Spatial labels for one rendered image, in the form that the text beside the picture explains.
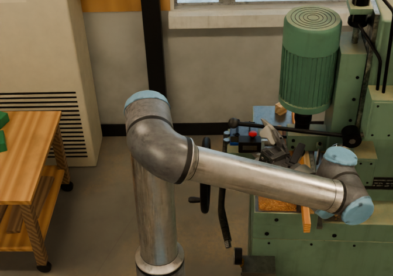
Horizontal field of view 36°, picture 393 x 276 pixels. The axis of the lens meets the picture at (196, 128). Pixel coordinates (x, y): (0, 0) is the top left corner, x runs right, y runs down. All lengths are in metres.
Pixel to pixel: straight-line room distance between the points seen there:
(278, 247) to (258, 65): 1.50
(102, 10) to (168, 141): 2.00
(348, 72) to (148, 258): 0.83
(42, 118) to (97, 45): 0.57
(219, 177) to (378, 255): 1.00
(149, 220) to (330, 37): 0.75
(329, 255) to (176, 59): 1.62
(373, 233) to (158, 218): 0.85
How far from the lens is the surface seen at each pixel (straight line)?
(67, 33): 3.07
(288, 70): 1.91
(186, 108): 3.62
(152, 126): 1.39
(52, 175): 3.31
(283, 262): 2.27
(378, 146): 2.06
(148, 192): 1.60
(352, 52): 1.89
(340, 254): 2.26
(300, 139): 2.10
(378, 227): 2.17
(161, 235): 1.72
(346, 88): 1.95
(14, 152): 2.95
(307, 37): 1.81
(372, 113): 1.87
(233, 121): 1.90
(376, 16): 1.82
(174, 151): 1.36
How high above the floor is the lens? 2.34
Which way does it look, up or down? 38 degrees down
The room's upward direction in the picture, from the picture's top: 2 degrees counter-clockwise
